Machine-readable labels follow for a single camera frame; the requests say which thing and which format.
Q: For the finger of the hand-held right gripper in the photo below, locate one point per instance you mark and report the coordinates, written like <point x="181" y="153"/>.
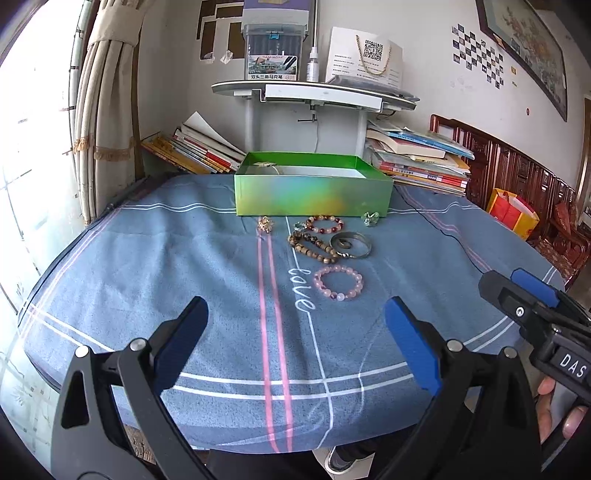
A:
<point x="535" y="286"/>
<point x="501" y="288"/>

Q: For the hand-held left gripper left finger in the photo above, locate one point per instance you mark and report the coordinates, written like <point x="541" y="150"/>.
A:
<point x="182" y="346"/>

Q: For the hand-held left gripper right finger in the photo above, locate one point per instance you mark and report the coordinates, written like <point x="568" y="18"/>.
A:
<point x="408" y="344"/>

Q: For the silver bangle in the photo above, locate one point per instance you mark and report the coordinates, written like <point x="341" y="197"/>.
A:
<point x="336" y="242"/>

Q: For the green glass ornament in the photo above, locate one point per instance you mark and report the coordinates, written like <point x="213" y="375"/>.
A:
<point x="371" y="218"/>

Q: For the gold brooch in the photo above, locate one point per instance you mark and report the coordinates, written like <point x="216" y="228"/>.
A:
<point x="267" y="225"/>

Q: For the small green ornament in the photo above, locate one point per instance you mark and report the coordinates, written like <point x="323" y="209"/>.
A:
<point x="298" y="226"/>

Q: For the shiny green cardboard box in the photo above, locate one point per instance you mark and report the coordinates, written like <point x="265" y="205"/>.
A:
<point x="314" y="198"/>

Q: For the person's right hand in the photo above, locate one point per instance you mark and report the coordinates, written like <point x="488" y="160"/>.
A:
<point x="549" y="406"/>

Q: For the yellow and red shopping bag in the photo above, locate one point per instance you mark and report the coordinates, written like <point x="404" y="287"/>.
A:
<point x="510" y="212"/>

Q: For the blue plaid tablecloth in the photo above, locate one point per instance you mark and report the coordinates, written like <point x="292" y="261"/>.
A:
<point x="184" y="258"/>

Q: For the carved wooden bench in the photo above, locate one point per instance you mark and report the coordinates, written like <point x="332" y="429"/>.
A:
<point x="512" y="170"/>

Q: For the grey sneaker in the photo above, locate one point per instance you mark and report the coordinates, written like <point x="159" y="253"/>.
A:
<point x="344" y="459"/>

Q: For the stack of thick books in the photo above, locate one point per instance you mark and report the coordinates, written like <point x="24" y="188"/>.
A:
<point x="415" y="161"/>

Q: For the leaning pile of thin books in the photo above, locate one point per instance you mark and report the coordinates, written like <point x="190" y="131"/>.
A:
<point x="198" y="147"/>

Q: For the plastic file folder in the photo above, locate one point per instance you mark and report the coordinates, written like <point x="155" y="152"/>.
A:
<point x="369" y="86"/>

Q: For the beige curtain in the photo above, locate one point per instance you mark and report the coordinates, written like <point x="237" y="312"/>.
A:
<point x="106" y="115"/>

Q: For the framed picture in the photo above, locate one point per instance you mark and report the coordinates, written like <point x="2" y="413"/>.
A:
<point x="526" y="41"/>

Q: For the white desk shelf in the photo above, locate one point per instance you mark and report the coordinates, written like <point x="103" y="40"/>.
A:
<point x="314" y="92"/>

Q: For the white paper bag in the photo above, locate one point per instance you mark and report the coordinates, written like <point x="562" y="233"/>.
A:
<point x="346" y="55"/>

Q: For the white spray bottle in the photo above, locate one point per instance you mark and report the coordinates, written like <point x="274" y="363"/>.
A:
<point x="312" y="67"/>

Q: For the clear marker pen case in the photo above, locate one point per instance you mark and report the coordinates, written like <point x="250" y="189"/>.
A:
<point x="272" y="50"/>

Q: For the white lamp pole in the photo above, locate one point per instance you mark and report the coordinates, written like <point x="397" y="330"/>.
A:
<point x="316" y="23"/>

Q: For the purple box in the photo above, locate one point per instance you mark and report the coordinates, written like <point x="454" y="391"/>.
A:
<point x="277" y="11"/>

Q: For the group of wall photo stickers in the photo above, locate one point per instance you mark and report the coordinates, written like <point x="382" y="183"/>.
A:
<point x="480" y="50"/>

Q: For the brown wall stickers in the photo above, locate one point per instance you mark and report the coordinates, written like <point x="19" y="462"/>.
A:
<point x="214" y="27"/>

